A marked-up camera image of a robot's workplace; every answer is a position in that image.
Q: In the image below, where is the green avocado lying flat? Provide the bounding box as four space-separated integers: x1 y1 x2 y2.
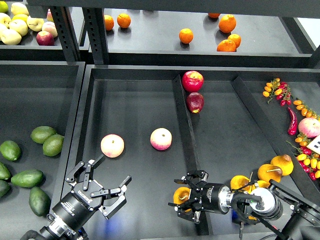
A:
11 169 44 188

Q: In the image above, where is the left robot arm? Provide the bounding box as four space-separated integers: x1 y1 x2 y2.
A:
21 154 132 240

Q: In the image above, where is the pink apple right edge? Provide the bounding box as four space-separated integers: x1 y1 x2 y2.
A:
298 117 320 138

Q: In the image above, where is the orange cherry tomato string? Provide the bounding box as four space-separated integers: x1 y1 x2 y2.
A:
293 97 319 120

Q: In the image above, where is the pink apple left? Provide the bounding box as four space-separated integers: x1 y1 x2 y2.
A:
100 134 125 158

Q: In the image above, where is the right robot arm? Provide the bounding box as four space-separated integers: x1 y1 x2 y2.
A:
168 170 320 240

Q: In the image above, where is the black tray divider right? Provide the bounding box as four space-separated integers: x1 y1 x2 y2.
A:
231 76 320 205

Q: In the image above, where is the avocado at edge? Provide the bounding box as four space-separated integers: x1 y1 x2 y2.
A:
0 162 12 181
0 179 11 198

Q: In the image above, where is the light green avocado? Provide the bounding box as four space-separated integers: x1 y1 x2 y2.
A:
30 125 57 144
42 134 65 157

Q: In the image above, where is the orange right small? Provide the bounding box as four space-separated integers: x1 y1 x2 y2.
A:
227 33 242 48

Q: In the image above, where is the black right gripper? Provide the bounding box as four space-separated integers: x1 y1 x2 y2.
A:
168 170 229 223

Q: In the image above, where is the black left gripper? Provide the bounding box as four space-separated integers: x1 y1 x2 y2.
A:
52 154 132 232

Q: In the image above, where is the dark green avocado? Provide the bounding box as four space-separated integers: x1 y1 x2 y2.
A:
28 186 51 217

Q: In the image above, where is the black tray divider centre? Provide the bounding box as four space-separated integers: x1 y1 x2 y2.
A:
171 74 213 236

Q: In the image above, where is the left black shelf post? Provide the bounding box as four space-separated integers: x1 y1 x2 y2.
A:
49 6 81 62

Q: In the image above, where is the black shelf post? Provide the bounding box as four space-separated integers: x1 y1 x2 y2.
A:
49 6 81 62
82 7 110 65

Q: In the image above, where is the light green avocado upper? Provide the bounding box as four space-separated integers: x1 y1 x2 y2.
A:
30 125 57 144

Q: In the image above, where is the black middle tray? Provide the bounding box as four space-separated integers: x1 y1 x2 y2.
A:
67 65 320 240

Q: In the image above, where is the orange centre shelf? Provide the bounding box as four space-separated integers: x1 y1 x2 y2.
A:
178 28 194 44

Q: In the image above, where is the black left tray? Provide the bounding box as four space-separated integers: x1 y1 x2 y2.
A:
0 61 85 205

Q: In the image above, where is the dark red apple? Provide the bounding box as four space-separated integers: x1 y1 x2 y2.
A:
186 92 204 114

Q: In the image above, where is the red apple on shelf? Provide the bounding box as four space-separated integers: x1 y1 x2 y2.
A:
36 31 55 46

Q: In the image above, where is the upper cherry tomato bunch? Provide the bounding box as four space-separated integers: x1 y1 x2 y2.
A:
262 78 292 106

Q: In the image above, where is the pink apple centre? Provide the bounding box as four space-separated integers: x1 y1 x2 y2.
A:
150 127 172 151

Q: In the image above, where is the pink apple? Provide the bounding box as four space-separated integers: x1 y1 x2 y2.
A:
100 134 125 158
150 127 172 151

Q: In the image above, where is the black tray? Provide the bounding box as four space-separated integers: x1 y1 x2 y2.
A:
0 61 85 205
67 65 320 240

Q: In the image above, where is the pale peach on shelf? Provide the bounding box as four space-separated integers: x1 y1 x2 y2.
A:
42 21 58 38

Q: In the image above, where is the lower cherry tomato bunch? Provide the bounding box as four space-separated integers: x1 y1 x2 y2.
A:
286 133 320 181

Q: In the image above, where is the black tray divider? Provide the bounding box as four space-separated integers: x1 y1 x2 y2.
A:
171 74 213 236
231 76 320 205

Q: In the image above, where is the green avocado far left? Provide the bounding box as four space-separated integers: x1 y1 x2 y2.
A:
0 140 21 162

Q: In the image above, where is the right black shelf post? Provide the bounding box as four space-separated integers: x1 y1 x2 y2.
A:
82 7 110 65

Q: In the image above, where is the light green avocado lower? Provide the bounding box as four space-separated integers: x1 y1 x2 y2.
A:
42 134 65 157

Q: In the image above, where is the cherry tomato bunch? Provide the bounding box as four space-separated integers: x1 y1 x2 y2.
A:
286 133 320 181
262 78 292 106

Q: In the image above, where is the red chili pepper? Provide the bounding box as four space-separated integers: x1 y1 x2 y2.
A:
287 107 298 136

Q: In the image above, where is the avocado at lower left edge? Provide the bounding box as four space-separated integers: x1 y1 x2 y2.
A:
0 179 11 198

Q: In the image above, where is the bright red apple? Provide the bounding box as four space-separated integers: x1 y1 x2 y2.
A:
181 70 204 93

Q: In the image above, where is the white label card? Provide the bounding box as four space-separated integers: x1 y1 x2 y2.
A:
307 135 320 154

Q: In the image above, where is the orange partly behind post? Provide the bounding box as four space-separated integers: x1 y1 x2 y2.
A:
104 14 115 31

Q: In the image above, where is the orange front right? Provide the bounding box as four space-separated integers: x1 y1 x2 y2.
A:
216 39 237 52

